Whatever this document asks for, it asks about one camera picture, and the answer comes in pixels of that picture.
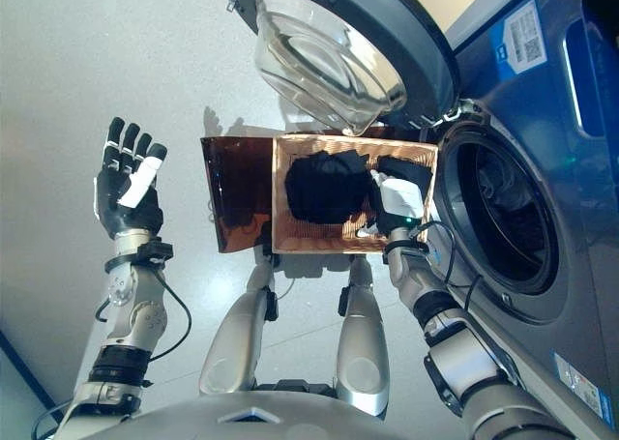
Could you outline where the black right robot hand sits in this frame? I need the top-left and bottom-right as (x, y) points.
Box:
(360, 168), (427, 242)

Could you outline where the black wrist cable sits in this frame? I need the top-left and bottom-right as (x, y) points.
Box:
(410, 220), (485, 311)
(95, 270), (193, 364)

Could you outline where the light wicker laundry basket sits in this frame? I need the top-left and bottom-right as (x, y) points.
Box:
(270, 132), (440, 255)

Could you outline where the blue energy label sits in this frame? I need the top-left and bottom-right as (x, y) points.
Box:
(553, 352), (610, 420)

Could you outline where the glossy dark brown stool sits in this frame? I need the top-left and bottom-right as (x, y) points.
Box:
(200, 136), (277, 253)

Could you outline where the small blue white sticker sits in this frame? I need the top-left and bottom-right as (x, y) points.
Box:
(487, 0), (550, 81)

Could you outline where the grey board with dark edge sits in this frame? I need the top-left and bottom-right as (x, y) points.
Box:
(0, 331), (64, 426)

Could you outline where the round glass washing machine door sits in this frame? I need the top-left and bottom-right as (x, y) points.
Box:
(220, 0), (460, 136)

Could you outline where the black upper arm cable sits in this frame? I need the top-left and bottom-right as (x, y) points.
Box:
(31, 398), (74, 440)

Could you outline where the silver right robot leg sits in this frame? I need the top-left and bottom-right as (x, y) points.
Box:
(336, 255), (391, 420)

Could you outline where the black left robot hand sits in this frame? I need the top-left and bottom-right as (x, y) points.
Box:
(93, 116), (169, 241)

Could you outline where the grey front-load washing machine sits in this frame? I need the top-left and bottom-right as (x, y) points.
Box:
(415, 0), (619, 440)

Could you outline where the grey robot torso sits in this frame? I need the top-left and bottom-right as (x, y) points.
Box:
(96, 394), (465, 440)

